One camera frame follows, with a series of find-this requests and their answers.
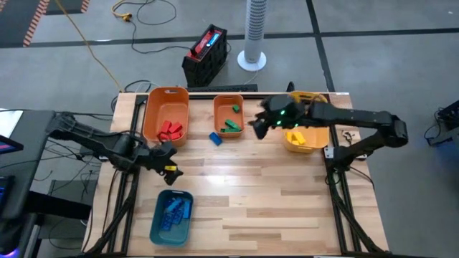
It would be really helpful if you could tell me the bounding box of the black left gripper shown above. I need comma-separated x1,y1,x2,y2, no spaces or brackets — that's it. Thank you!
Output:
136,143,184,187

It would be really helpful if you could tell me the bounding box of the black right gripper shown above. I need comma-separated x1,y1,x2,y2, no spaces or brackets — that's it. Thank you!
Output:
249,95,306,140

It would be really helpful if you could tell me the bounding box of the small orange plastic bin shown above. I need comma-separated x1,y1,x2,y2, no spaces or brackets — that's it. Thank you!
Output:
212,94,246,139

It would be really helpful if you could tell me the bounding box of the black keyboard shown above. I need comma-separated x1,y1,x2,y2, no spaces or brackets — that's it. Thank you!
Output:
186,83,259,93

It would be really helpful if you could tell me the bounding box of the yellow plastic bin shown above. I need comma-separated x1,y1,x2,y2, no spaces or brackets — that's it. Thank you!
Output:
284,90,331,155

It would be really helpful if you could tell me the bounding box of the large orange plastic bin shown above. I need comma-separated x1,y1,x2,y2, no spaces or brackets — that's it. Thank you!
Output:
141,86,191,148

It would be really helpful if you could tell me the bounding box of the teal plastic bin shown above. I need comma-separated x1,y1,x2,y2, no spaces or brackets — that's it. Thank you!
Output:
148,188,195,247

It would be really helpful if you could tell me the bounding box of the black plastic crate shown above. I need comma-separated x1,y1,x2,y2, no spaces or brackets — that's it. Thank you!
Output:
181,28,230,88

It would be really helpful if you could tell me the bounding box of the white tower fan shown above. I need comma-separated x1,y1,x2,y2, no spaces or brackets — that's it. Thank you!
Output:
237,0,268,72

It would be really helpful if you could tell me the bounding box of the red black battery box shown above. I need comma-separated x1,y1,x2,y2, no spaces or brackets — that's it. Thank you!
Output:
187,24,224,61

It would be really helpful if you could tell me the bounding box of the black desk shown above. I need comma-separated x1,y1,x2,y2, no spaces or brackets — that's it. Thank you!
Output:
0,109,57,220

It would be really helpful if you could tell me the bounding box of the monitor screen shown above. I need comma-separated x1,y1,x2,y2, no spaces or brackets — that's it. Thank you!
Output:
0,134,24,156

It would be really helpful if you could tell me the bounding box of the black equipment stand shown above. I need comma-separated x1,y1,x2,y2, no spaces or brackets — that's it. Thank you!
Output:
425,99,459,147

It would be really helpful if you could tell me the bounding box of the black mat striped edge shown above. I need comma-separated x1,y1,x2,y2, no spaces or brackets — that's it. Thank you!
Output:
0,0,91,48

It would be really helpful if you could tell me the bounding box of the yellow extension cable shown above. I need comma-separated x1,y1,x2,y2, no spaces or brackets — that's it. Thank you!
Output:
53,0,133,93

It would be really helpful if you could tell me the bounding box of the black floor cable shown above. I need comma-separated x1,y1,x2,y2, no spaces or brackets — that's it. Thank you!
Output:
129,0,191,55

